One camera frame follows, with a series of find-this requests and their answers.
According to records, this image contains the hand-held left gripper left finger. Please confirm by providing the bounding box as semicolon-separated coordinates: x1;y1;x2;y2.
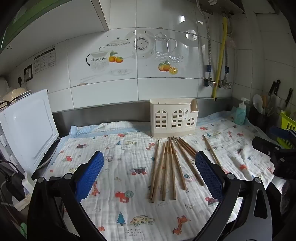
27;150;107;241

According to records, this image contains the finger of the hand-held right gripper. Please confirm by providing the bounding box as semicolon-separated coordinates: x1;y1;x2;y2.
269;126;296;149
252;136;285;156

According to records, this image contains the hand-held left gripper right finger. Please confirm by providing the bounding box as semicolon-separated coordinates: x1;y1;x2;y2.
181;151;273;241

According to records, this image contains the brown wooden chopstick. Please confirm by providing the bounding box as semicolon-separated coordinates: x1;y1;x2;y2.
151;141;167;200
169;138;176;201
162;140;170;201
150;140;160;203

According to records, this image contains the bunch of wooden chopsticks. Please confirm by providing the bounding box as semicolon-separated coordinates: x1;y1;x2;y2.
171;135;221;193

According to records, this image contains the cream plastic utensil holder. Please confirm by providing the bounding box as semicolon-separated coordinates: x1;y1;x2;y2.
149;98;199;138

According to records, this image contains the person's right forearm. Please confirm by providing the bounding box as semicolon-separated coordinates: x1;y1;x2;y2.
279;178;296;215

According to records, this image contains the yellow-green plastic basket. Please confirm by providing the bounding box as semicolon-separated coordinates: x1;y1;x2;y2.
276;110;296;149

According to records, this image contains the dark utensil pot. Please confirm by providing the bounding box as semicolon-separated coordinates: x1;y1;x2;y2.
248;105;281;133

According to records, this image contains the teal soap dispenser bottle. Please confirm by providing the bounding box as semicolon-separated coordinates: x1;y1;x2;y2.
235;97;250;126

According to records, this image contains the white rice paddle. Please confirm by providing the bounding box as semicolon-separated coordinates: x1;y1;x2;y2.
252;94;264;114

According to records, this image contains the printed white blanket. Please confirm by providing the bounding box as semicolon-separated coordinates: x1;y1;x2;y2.
43;111;287;241

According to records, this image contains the metal water valve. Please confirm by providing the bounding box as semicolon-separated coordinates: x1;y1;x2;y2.
220;79;233;90
202;77;218;87

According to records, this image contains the white cutting board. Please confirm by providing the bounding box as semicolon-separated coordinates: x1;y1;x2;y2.
0;89;60;176

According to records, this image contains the black device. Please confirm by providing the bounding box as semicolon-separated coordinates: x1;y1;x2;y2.
0;160;26;202

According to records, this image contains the beige cloth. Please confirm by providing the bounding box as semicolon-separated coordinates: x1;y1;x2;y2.
2;88;30;101

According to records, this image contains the white water heater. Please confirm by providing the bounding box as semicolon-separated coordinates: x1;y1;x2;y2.
198;0;245;13

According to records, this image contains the black handled kitchen knife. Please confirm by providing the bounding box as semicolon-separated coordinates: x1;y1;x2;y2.
285;88;294;107
268;79;281;96

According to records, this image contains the braided metal hose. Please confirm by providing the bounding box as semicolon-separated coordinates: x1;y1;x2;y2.
224;13;233;80
196;0;213;79

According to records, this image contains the yellow gas hose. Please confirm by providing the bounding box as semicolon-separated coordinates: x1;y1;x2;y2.
211;16;228;102

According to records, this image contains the black wall socket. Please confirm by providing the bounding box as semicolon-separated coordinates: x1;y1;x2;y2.
24;65;33;81

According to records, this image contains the wall instruction sticker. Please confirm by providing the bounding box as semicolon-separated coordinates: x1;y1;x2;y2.
33;47;56;74

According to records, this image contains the white wall cabinet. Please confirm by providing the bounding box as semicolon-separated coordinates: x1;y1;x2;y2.
0;0;110;56

